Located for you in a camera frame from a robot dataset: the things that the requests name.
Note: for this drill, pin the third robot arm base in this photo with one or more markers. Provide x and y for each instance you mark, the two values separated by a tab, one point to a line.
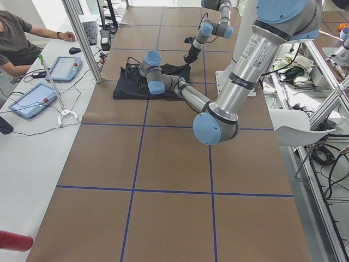
338	55

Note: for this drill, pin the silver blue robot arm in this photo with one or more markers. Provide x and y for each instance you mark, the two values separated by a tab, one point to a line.
208	28
265	26

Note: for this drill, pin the grabber stick with green handle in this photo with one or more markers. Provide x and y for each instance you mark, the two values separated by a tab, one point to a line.
64	112

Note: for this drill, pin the black keyboard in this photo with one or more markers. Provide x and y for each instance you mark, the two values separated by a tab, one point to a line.
90	29

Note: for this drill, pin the black t-shirt with logo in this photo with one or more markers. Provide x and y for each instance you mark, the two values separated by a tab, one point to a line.
135	86

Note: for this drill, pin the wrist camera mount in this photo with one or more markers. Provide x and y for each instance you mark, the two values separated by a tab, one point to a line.
189	40
132	66

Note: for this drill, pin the black computer mouse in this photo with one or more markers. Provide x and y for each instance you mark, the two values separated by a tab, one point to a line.
74	50

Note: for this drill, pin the black power brick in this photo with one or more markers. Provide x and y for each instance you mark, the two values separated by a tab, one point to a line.
105	40

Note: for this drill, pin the aluminium frame post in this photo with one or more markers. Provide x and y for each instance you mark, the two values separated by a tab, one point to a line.
81	37

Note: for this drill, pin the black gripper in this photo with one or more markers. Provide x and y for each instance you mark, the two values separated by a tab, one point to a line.
192	53

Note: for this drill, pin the seated person in green shirt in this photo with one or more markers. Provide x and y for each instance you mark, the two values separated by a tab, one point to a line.
18	53

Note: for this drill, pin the blue teach pendant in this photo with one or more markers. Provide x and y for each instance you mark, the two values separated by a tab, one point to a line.
34	101
64	69

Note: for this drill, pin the far blue teach pendant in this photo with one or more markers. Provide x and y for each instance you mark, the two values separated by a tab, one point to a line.
64	69

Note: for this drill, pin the white chair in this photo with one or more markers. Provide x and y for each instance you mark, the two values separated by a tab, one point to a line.
292	128

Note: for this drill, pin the red cylinder bottle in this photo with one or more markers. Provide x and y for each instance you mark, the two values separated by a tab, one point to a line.
15	242

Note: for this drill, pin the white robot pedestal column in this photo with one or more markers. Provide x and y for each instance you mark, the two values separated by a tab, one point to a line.
231	60

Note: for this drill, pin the pile of clothes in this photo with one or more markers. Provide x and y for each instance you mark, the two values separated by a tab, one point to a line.
295	70

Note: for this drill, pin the near blue teach pendant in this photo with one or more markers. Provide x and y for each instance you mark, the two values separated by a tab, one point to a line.
34	101

